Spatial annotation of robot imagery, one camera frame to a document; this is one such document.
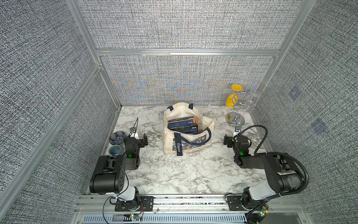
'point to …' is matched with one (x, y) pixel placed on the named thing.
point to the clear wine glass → (250, 103)
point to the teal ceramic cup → (114, 150)
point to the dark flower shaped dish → (117, 138)
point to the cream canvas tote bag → (174, 142)
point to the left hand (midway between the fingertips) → (139, 132)
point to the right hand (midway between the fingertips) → (234, 131)
